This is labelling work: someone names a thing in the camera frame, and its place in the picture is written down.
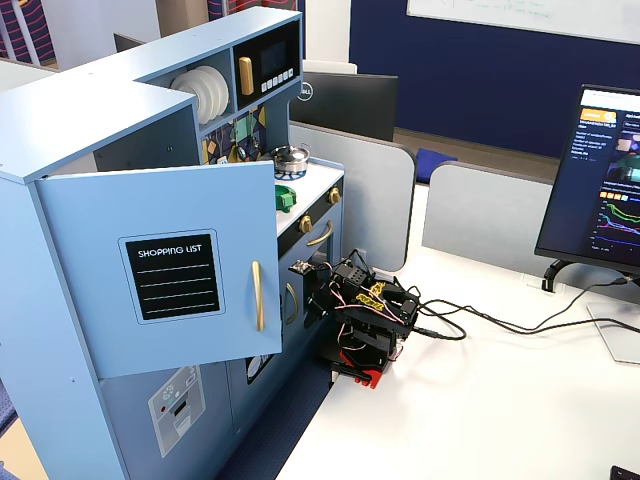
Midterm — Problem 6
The black toy microwave gold handle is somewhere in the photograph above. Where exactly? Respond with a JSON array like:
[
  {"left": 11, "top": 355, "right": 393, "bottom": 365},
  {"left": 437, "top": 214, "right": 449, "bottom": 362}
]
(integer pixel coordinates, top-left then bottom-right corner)
[{"left": 233, "top": 22, "right": 301, "bottom": 112}]

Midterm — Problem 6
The blue chair seat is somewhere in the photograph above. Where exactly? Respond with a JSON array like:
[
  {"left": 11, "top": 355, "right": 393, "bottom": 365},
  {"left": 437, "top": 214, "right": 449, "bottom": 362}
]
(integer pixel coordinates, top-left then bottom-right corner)
[{"left": 414, "top": 147, "right": 459, "bottom": 184}]

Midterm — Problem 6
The gold oven door handle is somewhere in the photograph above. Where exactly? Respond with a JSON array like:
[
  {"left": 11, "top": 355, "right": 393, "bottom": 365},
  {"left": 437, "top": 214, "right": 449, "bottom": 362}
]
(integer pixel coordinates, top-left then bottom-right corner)
[{"left": 306, "top": 221, "right": 334, "bottom": 247}]

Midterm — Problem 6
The white desk cable outlet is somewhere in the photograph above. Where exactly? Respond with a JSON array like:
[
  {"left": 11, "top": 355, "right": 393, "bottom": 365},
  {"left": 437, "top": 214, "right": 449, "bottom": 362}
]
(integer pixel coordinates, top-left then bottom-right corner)
[{"left": 522, "top": 273, "right": 566, "bottom": 295}]

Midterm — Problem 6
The black Dell monitor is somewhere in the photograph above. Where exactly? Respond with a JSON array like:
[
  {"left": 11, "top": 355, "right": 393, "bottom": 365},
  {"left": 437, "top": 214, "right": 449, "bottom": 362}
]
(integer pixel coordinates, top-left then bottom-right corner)
[{"left": 288, "top": 71, "right": 400, "bottom": 143}]

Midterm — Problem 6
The steel pot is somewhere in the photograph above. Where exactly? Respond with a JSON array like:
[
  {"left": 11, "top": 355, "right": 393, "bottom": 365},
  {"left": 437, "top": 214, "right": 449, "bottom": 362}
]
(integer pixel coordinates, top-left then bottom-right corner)
[{"left": 271, "top": 152, "right": 312, "bottom": 174}]

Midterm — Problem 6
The black camera cable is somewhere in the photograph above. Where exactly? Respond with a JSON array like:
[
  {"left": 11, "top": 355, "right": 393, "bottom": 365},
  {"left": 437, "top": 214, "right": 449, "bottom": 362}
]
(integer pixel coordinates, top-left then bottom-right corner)
[{"left": 409, "top": 276, "right": 631, "bottom": 336}]

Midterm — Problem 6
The black USB cable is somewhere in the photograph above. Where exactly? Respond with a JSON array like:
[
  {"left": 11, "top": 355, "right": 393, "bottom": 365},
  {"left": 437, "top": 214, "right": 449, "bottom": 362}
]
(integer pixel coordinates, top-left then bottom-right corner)
[{"left": 407, "top": 299, "right": 640, "bottom": 344}]

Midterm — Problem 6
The grey flat plate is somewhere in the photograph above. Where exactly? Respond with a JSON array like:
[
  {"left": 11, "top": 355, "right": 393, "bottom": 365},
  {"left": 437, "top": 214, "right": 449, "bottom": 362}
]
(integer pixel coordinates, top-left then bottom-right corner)
[{"left": 585, "top": 299, "right": 640, "bottom": 365}]

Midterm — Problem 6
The gold dishwasher door handle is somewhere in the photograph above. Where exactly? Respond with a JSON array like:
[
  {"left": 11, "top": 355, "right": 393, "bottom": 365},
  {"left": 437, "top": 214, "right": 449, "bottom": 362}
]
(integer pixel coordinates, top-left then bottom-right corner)
[{"left": 284, "top": 282, "right": 300, "bottom": 324}]

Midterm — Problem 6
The white toy plate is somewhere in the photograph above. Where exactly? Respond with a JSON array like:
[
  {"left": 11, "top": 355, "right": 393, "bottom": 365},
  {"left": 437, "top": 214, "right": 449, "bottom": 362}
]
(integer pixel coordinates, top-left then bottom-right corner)
[
  {"left": 182, "top": 68, "right": 218, "bottom": 124},
  {"left": 197, "top": 64, "right": 231, "bottom": 120},
  {"left": 169, "top": 74, "right": 202, "bottom": 126}
]

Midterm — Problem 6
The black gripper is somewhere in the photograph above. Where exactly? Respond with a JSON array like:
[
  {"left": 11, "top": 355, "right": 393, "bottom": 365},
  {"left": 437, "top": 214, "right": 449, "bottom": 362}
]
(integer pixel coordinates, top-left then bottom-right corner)
[{"left": 304, "top": 267, "right": 347, "bottom": 330}]

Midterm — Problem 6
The red table clamp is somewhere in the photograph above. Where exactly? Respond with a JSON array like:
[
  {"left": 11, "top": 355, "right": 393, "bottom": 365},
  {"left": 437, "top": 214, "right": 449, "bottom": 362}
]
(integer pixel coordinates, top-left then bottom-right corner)
[{"left": 329, "top": 349, "right": 387, "bottom": 390}]

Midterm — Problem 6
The gold fridge door handle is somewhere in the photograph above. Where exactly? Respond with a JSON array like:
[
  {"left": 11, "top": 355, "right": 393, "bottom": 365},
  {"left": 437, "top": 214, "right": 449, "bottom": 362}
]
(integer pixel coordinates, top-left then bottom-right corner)
[{"left": 251, "top": 259, "right": 266, "bottom": 332}]

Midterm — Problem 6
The steel pot lid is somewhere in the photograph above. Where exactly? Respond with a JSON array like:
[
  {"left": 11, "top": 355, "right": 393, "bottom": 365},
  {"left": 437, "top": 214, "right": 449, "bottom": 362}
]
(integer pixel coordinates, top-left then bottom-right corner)
[{"left": 272, "top": 144, "right": 310, "bottom": 162}]

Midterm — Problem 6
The whiteboard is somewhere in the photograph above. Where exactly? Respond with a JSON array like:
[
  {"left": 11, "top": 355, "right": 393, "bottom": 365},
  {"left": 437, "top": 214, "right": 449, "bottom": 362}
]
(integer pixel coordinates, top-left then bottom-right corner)
[{"left": 405, "top": 0, "right": 640, "bottom": 46}]

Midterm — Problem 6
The grey desk divider panel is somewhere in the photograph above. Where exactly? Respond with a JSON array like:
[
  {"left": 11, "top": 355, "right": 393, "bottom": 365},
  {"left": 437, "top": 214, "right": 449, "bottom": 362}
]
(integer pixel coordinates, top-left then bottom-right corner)
[
  {"left": 288, "top": 122, "right": 419, "bottom": 274},
  {"left": 421, "top": 160, "right": 556, "bottom": 274}
]

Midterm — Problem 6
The lit computer monitor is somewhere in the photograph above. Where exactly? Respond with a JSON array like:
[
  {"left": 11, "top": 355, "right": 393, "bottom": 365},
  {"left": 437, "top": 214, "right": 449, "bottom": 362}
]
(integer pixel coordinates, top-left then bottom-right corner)
[{"left": 533, "top": 83, "right": 640, "bottom": 294}]

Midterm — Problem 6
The blue toy play kitchen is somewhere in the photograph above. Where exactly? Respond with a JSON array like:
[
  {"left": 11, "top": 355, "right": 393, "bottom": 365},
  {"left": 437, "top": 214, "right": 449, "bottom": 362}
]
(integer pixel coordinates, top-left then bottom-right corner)
[{"left": 0, "top": 7, "right": 346, "bottom": 480}]

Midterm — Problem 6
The blue fridge door shopping list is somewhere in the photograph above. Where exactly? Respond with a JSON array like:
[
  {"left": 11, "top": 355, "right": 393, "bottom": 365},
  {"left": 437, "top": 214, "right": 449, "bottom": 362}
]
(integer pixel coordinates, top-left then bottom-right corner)
[{"left": 33, "top": 159, "right": 284, "bottom": 380}]

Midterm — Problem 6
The green recipient pot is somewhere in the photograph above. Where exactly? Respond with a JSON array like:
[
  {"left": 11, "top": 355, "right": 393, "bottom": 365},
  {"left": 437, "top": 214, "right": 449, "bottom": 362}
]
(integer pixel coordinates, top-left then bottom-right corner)
[{"left": 274, "top": 183, "right": 300, "bottom": 214}]

